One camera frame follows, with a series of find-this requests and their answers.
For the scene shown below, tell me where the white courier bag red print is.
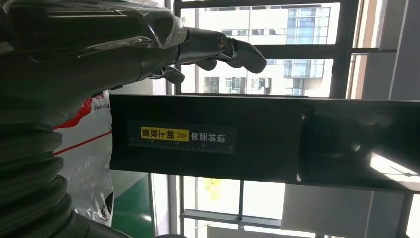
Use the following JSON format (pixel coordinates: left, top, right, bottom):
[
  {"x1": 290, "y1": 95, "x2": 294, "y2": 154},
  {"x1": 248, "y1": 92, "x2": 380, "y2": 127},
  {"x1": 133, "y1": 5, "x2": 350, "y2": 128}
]
[{"x1": 54, "y1": 90, "x2": 114, "y2": 227}]

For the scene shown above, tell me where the green conveyor belt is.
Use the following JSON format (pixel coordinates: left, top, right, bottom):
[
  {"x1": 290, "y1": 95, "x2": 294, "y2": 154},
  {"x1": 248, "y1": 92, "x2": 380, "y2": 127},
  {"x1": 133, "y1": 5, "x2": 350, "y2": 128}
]
[{"x1": 111, "y1": 176, "x2": 152, "y2": 238}]

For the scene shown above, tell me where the black yellow column label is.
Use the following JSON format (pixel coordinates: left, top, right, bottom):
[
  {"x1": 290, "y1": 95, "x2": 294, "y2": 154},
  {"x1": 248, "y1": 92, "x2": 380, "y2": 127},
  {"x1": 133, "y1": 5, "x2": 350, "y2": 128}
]
[{"x1": 128, "y1": 124, "x2": 237, "y2": 154}]

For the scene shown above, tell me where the building outside window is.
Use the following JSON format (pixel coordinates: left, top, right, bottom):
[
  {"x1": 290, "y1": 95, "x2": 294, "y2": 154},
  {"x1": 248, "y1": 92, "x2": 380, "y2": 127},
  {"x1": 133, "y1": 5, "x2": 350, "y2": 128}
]
[{"x1": 180, "y1": 3, "x2": 341, "y2": 98}]

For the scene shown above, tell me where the black scanner column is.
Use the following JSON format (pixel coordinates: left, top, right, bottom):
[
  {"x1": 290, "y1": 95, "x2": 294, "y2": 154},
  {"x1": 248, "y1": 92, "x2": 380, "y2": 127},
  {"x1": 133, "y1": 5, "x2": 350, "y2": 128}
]
[{"x1": 109, "y1": 94, "x2": 420, "y2": 194}]

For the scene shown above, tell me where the black window frame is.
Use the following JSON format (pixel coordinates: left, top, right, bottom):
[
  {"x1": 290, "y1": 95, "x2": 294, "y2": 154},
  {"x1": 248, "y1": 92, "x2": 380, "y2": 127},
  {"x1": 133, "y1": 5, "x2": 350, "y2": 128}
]
[{"x1": 148, "y1": 0, "x2": 420, "y2": 238}]

